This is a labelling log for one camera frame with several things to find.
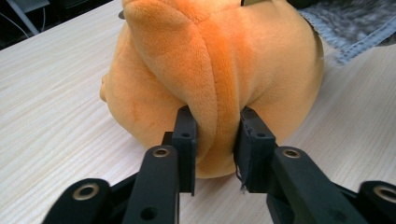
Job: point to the grey fuzzy cloth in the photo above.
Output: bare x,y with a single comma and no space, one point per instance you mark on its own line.
351,25

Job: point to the orange plush toy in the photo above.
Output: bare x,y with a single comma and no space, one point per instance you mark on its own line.
193,68

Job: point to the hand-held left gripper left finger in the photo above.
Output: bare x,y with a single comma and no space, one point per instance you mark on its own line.
186,155

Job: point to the white metal stand leg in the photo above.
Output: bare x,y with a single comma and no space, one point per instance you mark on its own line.
23,17

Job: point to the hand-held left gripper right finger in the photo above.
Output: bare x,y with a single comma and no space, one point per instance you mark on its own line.
253,155

